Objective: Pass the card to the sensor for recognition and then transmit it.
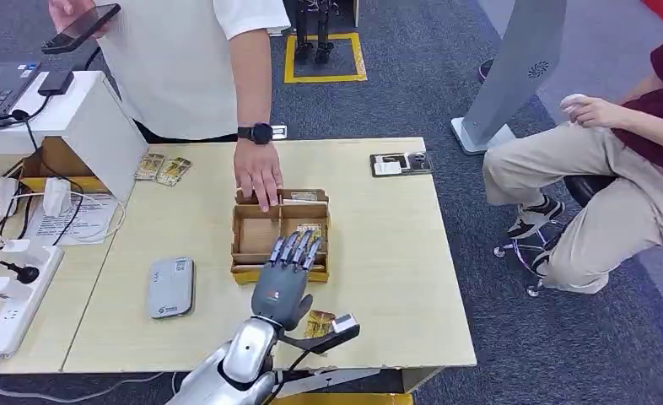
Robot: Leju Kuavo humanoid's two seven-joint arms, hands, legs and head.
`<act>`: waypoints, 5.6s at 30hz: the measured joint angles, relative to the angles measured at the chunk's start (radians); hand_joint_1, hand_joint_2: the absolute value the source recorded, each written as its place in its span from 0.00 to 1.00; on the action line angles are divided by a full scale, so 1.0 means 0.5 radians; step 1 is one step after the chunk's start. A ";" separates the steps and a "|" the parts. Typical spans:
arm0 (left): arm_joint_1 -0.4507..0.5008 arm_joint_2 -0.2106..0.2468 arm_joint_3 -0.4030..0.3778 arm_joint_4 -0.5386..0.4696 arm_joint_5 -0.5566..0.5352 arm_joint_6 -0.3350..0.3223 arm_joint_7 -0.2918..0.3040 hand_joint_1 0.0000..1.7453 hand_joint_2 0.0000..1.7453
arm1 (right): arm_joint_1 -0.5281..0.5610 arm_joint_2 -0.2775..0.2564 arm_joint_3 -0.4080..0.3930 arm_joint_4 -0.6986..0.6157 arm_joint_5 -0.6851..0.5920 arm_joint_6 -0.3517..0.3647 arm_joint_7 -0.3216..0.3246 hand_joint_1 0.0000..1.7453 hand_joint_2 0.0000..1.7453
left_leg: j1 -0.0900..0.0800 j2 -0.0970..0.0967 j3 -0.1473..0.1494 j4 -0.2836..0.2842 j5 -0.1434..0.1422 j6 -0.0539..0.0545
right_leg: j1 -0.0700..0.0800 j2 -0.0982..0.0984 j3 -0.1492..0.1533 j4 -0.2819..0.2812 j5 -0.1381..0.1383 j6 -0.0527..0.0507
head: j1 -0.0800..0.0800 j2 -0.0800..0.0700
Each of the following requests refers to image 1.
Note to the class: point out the seated person's hand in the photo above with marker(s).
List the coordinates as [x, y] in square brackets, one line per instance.
[597, 112]

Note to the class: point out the standing person's left hand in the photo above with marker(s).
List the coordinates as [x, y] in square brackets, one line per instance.
[258, 167]

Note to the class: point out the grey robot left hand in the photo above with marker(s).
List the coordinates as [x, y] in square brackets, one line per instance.
[278, 290]

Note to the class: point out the standing person's right hand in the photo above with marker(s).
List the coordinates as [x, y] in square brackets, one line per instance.
[66, 10]

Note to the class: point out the dark smartphone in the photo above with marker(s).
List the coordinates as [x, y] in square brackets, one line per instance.
[85, 27]

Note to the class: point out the wooden box with compartments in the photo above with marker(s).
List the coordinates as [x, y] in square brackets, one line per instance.
[256, 235]

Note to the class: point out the yellow printed card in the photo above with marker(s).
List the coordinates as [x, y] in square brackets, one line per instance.
[303, 227]

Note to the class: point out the black wristwatch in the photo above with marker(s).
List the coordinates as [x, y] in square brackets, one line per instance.
[260, 133]

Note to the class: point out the metal floor outlet plate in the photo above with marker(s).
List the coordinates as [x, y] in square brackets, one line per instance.
[280, 132]

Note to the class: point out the printed card in stack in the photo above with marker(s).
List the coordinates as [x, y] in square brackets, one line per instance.
[304, 196]

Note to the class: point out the white card stack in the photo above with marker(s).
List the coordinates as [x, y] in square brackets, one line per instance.
[309, 202]

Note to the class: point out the black adapter box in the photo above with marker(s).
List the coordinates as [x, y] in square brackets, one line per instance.
[56, 83]

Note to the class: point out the black stool with chrome base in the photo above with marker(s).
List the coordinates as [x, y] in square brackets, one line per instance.
[588, 187]

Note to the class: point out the green and gold printed card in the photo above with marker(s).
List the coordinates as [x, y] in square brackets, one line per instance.
[174, 171]

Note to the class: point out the grey pillar with white base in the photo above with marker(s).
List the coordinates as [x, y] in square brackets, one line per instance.
[521, 61]

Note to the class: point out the grey flat device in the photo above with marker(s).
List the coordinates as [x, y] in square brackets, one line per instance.
[171, 288]

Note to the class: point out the pale printed card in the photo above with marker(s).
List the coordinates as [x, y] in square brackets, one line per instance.
[149, 166]

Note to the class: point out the yellow floor tape square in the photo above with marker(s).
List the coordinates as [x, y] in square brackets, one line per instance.
[326, 79]

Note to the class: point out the seated person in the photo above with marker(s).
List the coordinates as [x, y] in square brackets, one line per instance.
[605, 223]

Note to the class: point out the grey bar under desk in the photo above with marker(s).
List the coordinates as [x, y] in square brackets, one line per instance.
[354, 377]

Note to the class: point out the yellow box under desk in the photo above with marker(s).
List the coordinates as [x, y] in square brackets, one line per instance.
[342, 399]

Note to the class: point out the standing person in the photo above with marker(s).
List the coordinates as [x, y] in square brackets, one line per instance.
[180, 67]

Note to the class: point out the white card on tray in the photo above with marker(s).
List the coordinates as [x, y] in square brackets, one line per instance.
[387, 168]

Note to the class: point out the white desk riser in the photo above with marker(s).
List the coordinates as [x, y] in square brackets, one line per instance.
[102, 140]

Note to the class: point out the black robot legs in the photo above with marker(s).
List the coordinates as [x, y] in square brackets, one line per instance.
[315, 33]

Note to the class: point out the open cardboard box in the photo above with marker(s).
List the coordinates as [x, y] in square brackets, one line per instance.
[57, 162]

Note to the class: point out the black tray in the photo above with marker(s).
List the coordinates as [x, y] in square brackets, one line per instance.
[415, 163]

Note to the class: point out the printed paper sheet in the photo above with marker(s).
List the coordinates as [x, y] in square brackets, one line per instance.
[91, 223]

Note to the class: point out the black plug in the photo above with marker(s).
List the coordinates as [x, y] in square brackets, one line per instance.
[27, 273]

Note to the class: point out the white power strip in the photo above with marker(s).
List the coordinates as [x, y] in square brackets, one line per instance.
[18, 313]

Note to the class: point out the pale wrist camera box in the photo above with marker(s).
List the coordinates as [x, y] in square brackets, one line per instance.
[345, 324]

